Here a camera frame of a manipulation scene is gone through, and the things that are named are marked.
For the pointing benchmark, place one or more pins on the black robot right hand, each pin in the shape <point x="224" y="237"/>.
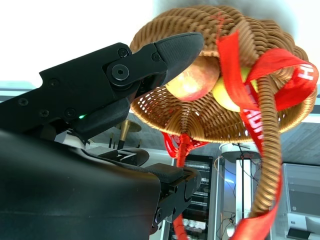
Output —
<point x="75" y="187"/>

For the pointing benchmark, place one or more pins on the red apple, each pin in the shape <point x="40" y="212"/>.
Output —
<point x="195" y="85"/>

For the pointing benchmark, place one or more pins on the red printed ribbon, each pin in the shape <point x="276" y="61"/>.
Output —
<point x="231" y="65"/>

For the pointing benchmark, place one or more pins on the green apple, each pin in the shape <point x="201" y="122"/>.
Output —
<point x="226" y="96"/>

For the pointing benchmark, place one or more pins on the brass cone shaped ornament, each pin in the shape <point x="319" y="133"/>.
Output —
<point x="126" y="132"/>

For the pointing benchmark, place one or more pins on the grey white printer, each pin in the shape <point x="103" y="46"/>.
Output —
<point x="303" y="210"/>

